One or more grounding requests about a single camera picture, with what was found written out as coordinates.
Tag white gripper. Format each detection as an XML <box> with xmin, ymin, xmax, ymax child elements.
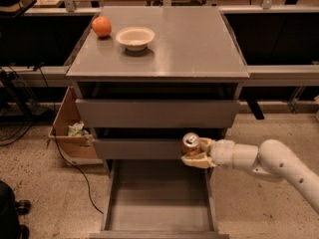
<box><xmin>181</xmin><ymin>137</ymin><xmax>235</xmax><ymax>169</ymax></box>

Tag orange soda can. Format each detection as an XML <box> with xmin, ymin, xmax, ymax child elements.
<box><xmin>182</xmin><ymin>132</ymin><xmax>200</xmax><ymax>156</ymax></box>

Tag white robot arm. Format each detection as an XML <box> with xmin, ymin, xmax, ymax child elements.
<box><xmin>180</xmin><ymin>133</ymin><xmax>319</xmax><ymax>212</ymax></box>

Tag grey open bottom drawer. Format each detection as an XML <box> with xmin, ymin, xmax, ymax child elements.
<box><xmin>89</xmin><ymin>160</ymin><xmax>230</xmax><ymax>239</ymax></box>

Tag grey drawer cabinet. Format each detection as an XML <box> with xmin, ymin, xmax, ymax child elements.
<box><xmin>65</xmin><ymin>5</ymin><xmax>250</xmax><ymax>171</ymax></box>

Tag grey middle drawer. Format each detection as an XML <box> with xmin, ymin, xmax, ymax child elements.
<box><xmin>93</xmin><ymin>138</ymin><xmax>182</xmax><ymax>160</ymax></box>

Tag grey top drawer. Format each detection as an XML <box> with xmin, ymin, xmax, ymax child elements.
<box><xmin>76</xmin><ymin>99</ymin><xmax>239</xmax><ymax>128</ymax></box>

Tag crumpled paper in box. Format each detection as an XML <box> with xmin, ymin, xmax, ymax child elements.
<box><xmin>68</xmin><ymin>122</ymin><xmax>88</xmax><ymax>136</ymax></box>

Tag cardboard box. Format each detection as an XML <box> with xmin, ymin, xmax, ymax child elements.
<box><xmin>49</xmin><ymin>87</ymin><xmax>101</xmax><ymax>165</ymax></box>

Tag white paper bowl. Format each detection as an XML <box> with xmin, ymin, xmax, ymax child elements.
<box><xmin>116</xmin><ymin>27</ymin><xmax>155</xmax><ymax>52</ymax></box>

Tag orange fruit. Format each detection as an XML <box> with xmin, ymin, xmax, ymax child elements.
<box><xmin>92</xmin><ymin>16</ymin><xmax>112</xmax><ymax>38</ymax></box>

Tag black wheeled chair base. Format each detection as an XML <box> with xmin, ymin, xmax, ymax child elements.
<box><xmin>0</xmin><ymin>181</ymin><xmax>31</xmax><ymax>239</ymax></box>

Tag black floor cable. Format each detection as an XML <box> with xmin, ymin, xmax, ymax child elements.
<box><xmin>51</xmin><ymin>126</ymin><xmax>105</xmax><ymax>215</ymax></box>

